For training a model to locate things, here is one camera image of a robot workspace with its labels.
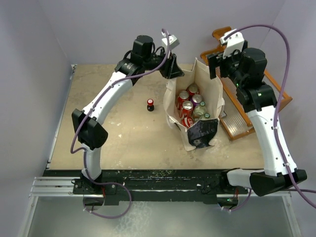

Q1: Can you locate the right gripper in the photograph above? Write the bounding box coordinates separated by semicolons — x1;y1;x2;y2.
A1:
208;46;245;88

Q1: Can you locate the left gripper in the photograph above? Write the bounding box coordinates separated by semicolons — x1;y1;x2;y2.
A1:
143;47;184;79

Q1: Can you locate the cream canvas tote bag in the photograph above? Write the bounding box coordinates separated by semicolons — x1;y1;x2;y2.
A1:
163;59;225;151

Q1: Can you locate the red cola can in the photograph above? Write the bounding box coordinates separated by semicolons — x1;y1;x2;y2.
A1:
176;90;190;110

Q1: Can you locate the purple soda can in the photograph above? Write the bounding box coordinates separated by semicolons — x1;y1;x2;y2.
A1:
191;94;203;107

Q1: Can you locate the clear green-capped glass bottle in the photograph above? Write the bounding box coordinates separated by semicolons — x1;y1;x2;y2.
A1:
192;101;207;119

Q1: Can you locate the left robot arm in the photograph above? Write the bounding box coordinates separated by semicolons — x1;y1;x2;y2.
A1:
72;33;184;194

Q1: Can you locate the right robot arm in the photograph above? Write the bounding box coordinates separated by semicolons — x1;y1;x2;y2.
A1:
206;48;307;197

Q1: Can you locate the small dark red-capped bottle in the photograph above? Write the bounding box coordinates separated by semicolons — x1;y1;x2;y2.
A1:
147;99;155;112

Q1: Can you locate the orange wooden rack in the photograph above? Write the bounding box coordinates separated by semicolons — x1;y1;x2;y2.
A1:
200;27;292;141

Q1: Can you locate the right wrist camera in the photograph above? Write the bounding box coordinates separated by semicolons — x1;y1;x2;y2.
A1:
220;29;245;59

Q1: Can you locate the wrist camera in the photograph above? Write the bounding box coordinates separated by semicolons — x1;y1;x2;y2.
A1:
161;35;180;50
220;29;245;59

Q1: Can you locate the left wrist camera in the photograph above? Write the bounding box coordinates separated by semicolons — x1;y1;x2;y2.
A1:
161;35;180;50

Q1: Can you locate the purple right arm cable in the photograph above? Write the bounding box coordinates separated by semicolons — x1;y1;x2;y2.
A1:
221;24;316;213

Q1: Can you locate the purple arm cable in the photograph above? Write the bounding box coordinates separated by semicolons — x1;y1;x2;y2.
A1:
70;28;171;219
221;24;316;213

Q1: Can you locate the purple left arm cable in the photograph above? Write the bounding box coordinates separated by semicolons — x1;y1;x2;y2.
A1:
70;28;171;219

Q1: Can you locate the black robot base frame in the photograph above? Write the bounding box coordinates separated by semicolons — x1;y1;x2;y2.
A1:
43;169;248;205

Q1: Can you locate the aluminium rail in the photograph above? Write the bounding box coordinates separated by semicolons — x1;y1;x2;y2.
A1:
28;176;84;198

